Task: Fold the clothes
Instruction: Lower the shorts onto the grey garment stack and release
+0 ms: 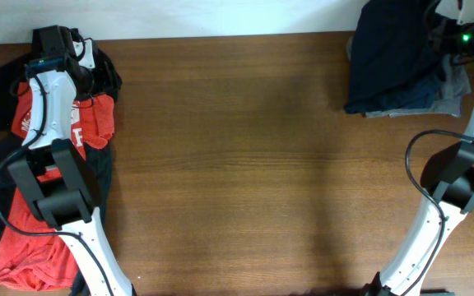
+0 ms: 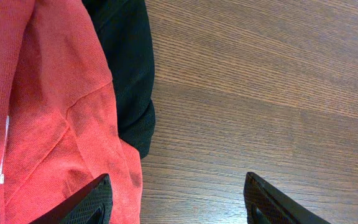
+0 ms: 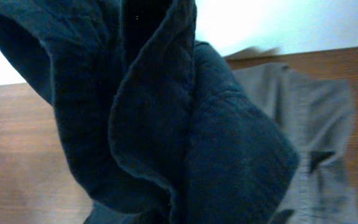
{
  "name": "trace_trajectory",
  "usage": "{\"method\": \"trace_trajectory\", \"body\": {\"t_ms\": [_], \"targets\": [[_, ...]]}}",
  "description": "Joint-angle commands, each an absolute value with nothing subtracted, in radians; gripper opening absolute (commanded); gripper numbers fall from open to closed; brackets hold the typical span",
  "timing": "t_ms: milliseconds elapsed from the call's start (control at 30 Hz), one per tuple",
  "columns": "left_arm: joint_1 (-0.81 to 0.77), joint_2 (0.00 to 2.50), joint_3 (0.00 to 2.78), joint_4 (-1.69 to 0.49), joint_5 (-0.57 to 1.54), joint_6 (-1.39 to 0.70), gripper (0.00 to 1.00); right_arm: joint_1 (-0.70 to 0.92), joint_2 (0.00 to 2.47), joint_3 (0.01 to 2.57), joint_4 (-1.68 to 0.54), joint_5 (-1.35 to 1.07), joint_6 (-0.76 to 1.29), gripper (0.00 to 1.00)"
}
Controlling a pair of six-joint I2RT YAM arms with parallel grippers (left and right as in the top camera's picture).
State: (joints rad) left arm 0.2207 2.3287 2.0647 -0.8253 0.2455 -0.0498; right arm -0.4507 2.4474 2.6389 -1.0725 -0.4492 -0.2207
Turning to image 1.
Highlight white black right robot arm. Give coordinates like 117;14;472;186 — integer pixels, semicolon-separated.
360;8;474;295

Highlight grey folded garment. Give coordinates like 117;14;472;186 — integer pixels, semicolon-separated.
344;35;471;118

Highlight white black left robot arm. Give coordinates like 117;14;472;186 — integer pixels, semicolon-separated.
3;56;136;295

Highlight red soccer t-shirt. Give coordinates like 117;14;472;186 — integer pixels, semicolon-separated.
0;90;118;295

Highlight navy blue shorts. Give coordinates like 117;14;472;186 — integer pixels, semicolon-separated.
344;0;444;114

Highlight black garment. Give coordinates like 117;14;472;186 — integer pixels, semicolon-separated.
0;38;110;173

